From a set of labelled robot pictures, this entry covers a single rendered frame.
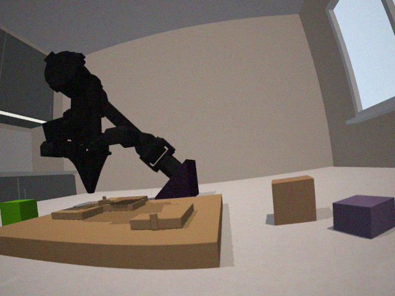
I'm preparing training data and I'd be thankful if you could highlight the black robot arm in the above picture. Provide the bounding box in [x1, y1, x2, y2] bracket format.
[42, 51, 182, 178]

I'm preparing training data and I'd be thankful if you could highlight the tan puzzle board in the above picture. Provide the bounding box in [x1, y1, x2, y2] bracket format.
[0, 194, 223, 270]

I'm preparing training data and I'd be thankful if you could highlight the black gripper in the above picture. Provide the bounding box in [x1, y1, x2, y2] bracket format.
[40, 101, 140, 194]

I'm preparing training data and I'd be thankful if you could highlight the brown block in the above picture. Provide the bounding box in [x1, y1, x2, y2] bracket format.
[272, 175, 317, 226]

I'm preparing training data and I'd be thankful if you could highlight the green block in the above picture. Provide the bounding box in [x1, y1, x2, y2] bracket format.
[0, 199, 38, 226]

